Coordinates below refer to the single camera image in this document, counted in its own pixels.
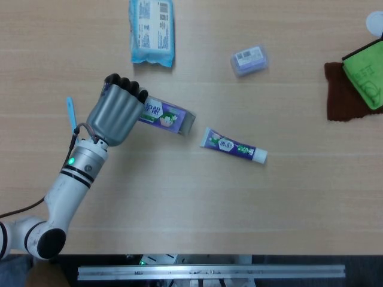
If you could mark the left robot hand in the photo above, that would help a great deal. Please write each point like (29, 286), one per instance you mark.
(115, 115)

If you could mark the purple toothpaste box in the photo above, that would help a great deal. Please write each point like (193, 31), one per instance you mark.
(167, 115)

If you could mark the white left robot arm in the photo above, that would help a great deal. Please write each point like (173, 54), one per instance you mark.
(57, 191)

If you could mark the light blue toothbrush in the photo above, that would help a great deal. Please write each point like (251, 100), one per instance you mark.
(71, 115)

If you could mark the purple toothpaste tube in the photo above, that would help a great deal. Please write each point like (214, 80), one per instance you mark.
(232, 146)

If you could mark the blue wet wipes pack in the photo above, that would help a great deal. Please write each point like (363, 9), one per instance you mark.
(152, 31)

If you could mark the purple soap in clear case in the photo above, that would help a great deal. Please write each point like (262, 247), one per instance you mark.
(249, 59)

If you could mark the brown microfiber cloth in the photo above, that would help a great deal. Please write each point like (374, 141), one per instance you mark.
(344, 98)

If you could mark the green microfiber cloth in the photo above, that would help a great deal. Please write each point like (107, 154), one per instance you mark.
(366, 77)

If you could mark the white round lid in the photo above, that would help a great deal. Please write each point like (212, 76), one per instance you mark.
(375, 23)

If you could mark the aluminium rail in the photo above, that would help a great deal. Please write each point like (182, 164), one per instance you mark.
(209, 272)

